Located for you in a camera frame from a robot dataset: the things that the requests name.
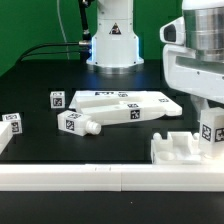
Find small white tagged cube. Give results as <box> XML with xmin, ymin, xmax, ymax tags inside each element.
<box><xmin>2</xmin><ymin>113</ymin><xmax>22</xmax><ymax>134</ymax></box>
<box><xmin>50</xmin><ymin>91</ymin><xmax>65</xmax><ymax>108</ymax></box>

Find white U-shaped fence wall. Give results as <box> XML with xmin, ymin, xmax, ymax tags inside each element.
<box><xmin>0</xmin><ymin>123</ymin><xmax>224</xmax><ymax>192</ymax></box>

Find white chair back pieces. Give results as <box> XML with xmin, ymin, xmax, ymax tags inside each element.
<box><xmin>69</xmin><ymin>91</ymin><xmax>182</xmax><ymax>125</ymax></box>

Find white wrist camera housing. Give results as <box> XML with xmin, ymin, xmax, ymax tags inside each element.
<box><xmin>160</xmin><ymin>17</ymin><xmax>185</xmax><ymax>45</ymax></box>

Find small white tagged cube left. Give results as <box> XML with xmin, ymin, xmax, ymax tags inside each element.
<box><xmin>2</xmin><ymin>113</ymin><xmax>22</xmax><ymax>134</ymax></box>

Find black cables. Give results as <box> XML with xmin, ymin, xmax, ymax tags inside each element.
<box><xmin>18</xmin><ymin>0</ymin><xmax>93</xmax><ymax>63</ymax></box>

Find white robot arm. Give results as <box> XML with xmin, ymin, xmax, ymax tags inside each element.
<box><xmin>87</xmin><ymin>0</ymin><xmax>224</xmax><ymax>111</ymax></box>

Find white chair seat plate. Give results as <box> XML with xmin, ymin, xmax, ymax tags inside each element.
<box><xmin>151</xmin><ymin>131</ymin><xmax>224</xmax><ymax>165</ymax></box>

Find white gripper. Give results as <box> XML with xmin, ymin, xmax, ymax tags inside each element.
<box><xmin>163</xmin><ymin>44</ymin><xmax>224</xmax><ymax>121</ymax></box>

